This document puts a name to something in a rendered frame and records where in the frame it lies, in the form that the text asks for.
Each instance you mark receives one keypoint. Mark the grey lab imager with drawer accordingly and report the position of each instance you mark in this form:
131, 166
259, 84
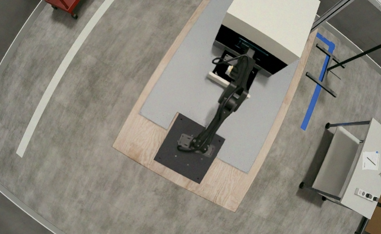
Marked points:
276, 29

